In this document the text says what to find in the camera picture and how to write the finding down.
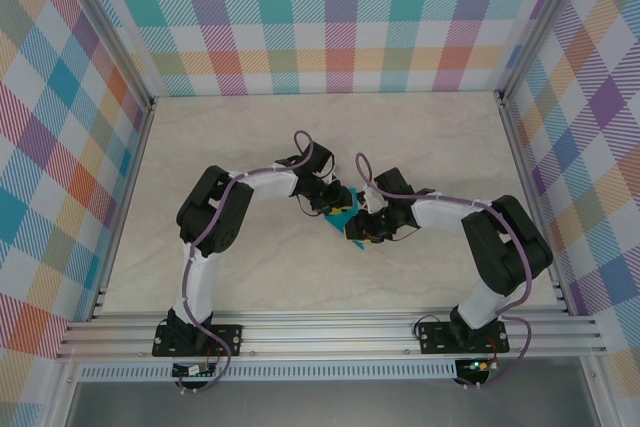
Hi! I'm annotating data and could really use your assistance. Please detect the left gripper thin black wire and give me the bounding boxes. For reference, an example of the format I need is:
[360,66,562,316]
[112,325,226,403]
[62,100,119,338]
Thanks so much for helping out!
[295,195,322,221]

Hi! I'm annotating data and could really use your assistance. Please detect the gripper thin black wire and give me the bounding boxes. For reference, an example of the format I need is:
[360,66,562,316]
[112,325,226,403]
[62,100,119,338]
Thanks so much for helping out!
[392,223,424,244]
[295,195,322,221]

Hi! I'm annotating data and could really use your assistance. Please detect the right gripper thin black wire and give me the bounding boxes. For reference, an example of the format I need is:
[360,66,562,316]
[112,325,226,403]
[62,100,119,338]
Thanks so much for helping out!
[392,223,424,244]

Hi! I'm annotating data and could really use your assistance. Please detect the aluminium mounting rail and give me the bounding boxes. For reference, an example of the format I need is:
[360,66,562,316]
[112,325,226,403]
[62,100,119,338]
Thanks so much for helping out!
[54,310,609,361]

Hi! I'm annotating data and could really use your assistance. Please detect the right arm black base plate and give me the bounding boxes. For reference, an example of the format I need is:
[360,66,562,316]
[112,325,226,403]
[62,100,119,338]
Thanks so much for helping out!
[417,319,510,354]

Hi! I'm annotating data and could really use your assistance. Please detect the perforated metal cable tray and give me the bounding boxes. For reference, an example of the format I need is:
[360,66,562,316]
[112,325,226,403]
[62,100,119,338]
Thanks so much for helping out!
[77,362,464,382]

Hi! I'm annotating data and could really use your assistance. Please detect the aluminium side rail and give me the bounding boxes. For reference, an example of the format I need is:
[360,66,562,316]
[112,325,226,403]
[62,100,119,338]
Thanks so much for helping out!
[84,96,159,323]
[497,91,574,316]

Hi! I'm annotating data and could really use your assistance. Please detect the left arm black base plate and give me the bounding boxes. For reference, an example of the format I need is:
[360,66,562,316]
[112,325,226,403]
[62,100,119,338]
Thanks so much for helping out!
[152,324,245,359]

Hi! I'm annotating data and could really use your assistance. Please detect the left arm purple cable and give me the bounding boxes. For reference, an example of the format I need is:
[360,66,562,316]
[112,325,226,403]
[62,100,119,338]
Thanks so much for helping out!
[174,130,321,394]

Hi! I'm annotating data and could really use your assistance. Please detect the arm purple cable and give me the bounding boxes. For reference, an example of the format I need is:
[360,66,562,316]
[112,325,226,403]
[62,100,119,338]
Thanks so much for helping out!
[174,130,321,394]
[354,151,534,391]

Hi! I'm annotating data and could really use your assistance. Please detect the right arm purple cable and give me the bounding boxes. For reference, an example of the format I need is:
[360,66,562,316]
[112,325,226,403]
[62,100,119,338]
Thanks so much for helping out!
[354,151,534,391]

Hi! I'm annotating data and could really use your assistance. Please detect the aluminium frame post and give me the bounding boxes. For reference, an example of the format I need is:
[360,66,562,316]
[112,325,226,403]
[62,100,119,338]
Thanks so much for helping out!
[497,0,599,108]
[52,0,157,113]

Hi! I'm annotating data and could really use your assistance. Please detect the aluminium frame leg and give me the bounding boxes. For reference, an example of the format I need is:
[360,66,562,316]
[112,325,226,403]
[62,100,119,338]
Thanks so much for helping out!
[579,354,619,427]
[47,359,84,427]

